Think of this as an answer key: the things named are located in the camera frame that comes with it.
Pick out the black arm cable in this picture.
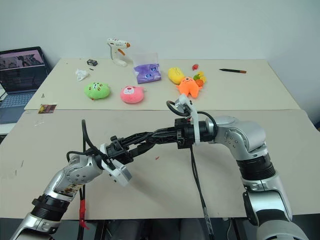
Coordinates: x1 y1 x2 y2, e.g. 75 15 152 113
166 99 218 131
66 119 109 166

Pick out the purple plush in plastic bag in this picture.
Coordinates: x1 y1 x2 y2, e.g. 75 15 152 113
132 52 163 85

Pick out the crumpled white tissue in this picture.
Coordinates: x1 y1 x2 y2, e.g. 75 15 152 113
75 68 90 82

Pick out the green plush toy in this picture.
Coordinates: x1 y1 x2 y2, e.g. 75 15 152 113
83 80 112 101

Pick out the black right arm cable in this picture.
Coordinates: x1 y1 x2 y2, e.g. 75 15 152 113
166 99 218 131

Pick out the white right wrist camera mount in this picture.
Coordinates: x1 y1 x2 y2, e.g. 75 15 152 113
174 92 201 147

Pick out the white hot glue gun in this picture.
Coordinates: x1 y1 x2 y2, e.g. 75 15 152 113
106 37 132 68

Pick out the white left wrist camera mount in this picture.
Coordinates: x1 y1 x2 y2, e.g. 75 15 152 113
99 143 133 188

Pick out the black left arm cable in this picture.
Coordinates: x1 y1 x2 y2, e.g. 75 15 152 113
66 119 109 166

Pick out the yellow plush toy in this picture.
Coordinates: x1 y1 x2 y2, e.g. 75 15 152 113
167 66 186 85

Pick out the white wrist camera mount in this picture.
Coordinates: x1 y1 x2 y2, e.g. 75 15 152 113
99 143 133 188
174 92 201 147

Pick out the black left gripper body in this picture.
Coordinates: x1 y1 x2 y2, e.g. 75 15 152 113
105 135 134 165

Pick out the open grey laptop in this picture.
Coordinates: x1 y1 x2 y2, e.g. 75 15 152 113
0 46 50 125

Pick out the black cable with red tape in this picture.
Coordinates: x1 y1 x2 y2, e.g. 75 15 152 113
76 184 90 240

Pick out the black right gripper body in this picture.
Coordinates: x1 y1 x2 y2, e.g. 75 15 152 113
174 118 196 150

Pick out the dark red snack wrapper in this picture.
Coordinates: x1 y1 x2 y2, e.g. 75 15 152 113
37 103 58 115

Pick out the black pen with orange end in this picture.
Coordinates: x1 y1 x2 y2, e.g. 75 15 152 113
218 68 248 74

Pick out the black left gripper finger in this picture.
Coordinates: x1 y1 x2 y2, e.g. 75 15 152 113
128 141 154 159
120 132 149 147

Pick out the small yellow green toy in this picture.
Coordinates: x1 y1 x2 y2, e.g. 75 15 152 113
192 71 208 87

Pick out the orange octopus plush toy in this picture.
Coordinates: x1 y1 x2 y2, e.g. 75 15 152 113
175 76 204 99

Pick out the pink plush toy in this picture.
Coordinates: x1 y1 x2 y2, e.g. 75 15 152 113
119 85 148 105

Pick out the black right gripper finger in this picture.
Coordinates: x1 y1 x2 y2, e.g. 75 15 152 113
143 126 176 139
147 135 178 149

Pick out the black hanging cable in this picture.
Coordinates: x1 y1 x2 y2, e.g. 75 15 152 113
189 146 215 240

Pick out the thin white cable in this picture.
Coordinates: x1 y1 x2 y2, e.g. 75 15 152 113
223 216 235 237

